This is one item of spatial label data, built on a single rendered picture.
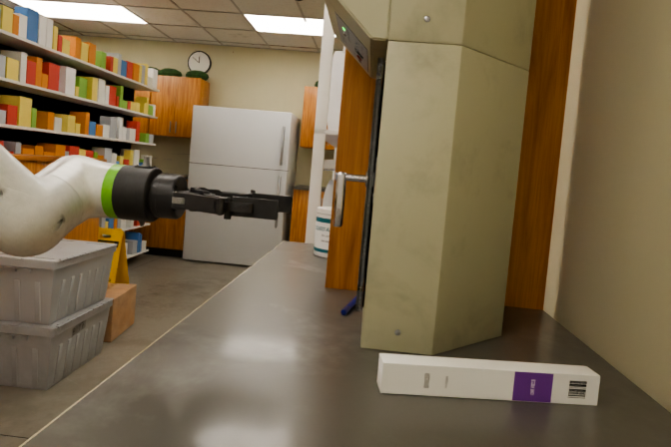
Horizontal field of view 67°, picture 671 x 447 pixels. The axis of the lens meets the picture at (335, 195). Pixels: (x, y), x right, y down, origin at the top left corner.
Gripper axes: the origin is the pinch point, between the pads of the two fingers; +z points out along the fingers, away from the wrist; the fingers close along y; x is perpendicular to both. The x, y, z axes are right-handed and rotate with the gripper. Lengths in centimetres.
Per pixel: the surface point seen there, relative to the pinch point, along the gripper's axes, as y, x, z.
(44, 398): 145, 114, -129
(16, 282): 150, 61, -150
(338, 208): -1.3, -0.8, 10.2
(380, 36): -6.0, -27.4, 14.3
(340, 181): -1.4, -5.2, 10.1
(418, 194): -6.0, -4.4, 22.2
